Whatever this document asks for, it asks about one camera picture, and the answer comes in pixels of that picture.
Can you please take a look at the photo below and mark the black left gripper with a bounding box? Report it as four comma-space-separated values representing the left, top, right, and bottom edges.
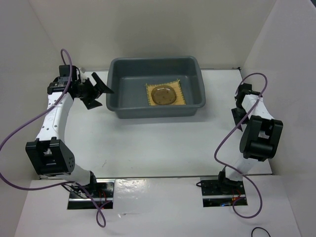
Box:
75, 73, 113, 109

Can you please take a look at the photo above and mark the yellow woven bamboo mat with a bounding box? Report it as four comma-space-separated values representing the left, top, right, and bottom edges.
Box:
146, 79, 186, 106

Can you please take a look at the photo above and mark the clear glass plate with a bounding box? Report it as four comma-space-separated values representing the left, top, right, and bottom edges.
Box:
151, 85, 178, 106

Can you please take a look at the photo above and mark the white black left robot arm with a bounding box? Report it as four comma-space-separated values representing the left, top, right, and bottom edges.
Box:
25, 65, 113, 198

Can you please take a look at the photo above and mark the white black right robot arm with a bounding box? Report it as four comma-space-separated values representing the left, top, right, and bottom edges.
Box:
216, 83, 283, 194

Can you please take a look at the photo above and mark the grey plastic bin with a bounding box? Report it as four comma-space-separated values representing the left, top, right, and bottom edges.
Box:
106, 56, 206, 119

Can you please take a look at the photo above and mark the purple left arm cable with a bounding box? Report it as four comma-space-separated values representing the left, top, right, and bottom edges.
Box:
0, 48, 107, 228

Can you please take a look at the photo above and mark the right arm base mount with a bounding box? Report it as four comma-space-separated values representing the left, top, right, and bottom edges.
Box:
196, 178, 248, 207

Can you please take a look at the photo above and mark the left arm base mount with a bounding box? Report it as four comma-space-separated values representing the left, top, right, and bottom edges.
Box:
65, 179, 115, 210

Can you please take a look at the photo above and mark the black cable loop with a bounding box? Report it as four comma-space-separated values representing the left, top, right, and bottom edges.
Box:
251, 227, 272, 237

